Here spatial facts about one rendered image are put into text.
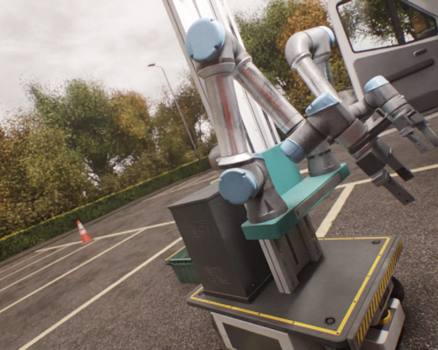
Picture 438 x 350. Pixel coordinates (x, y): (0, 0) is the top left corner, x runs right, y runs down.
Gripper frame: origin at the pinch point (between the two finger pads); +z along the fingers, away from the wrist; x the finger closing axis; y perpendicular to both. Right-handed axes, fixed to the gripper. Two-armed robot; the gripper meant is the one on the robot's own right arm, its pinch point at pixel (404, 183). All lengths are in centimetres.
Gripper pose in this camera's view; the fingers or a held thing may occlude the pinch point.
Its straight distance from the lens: 85.0
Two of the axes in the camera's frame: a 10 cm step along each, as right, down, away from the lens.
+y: -4.8, 5.7, 6.7
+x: -5.3, 4.2, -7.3
